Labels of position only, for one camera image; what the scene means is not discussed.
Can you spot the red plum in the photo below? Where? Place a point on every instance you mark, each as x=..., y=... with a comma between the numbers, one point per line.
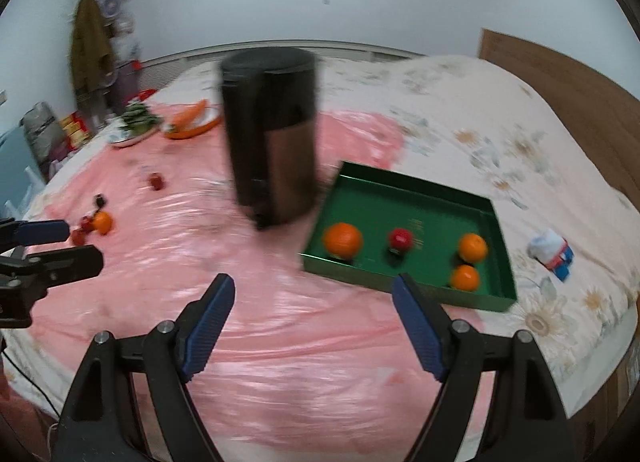
x=77, y=238
x=156, y=180
x=400, y=239

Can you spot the white red blue toy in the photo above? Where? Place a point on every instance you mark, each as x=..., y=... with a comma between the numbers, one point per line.
x=547, y=247

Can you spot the orange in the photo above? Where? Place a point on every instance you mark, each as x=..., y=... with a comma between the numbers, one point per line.
x=472, y=248
x=101, y=223
x=342, y=240
x=465, y=278

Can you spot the white plate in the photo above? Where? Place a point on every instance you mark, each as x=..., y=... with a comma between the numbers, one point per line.
x=125, y=141

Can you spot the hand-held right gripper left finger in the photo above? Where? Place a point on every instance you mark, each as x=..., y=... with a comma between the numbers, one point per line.
x=210, y=327

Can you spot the orange-rimmed plate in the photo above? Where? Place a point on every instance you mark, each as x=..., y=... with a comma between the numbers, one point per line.
x=200, y=129

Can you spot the small white fan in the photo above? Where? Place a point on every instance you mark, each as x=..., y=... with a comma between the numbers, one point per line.
x=111, y=4

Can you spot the purple plastic bin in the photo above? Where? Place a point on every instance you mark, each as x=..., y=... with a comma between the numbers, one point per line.
x=127, y=86

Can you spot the red and yellow boxes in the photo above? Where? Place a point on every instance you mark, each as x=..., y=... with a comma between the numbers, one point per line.
x=75, y=129

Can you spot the white slatted radiator cover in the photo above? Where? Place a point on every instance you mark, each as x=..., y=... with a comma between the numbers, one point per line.
x=350, y=49

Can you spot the red bag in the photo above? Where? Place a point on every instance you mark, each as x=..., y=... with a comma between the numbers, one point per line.
x=147, y=94

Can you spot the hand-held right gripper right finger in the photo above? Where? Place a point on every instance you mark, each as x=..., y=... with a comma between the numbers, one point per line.
x=417, y=327

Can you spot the brown coat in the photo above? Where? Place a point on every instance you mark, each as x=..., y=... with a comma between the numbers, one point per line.
x=90, y=41

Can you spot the bed with floral quilt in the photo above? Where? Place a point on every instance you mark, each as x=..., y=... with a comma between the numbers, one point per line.
x=500, y=106

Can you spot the dark brown electric kettle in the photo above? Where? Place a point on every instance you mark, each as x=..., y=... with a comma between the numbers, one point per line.
x=270, y=141

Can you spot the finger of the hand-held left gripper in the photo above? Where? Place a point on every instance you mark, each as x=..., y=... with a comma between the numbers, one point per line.
x=70, y=262
x=42, y=231

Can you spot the green tray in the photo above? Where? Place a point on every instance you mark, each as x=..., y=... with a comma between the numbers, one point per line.
x=430, y=222

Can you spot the pink plastic sheet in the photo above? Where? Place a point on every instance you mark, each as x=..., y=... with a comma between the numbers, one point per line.
x=250, y=267

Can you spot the hanging clear plastic bags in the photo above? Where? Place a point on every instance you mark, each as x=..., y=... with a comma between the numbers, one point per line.
x=125, y=41

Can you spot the wooden headboard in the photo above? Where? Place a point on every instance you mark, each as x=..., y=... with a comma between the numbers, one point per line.
x=560, y=91

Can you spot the grey sack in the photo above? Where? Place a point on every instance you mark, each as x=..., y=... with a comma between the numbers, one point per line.
x=42, y=126

